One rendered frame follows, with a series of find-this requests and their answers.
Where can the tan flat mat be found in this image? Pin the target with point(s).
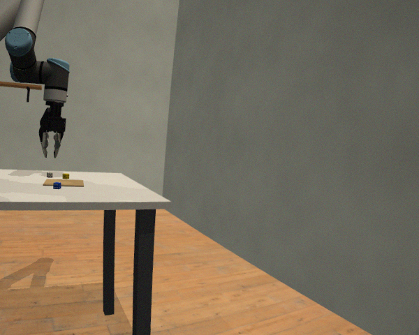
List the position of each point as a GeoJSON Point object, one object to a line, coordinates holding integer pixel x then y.
{"type": "Point", "coordinates": [64, 182]}

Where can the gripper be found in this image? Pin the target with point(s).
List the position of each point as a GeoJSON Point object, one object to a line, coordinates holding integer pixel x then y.
{"type": "Point", "coordinates": [51, 123]}

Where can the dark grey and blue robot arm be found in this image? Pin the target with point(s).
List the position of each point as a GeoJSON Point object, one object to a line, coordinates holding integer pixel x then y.
{"type": "Point", "coordinates": [19, 21]}

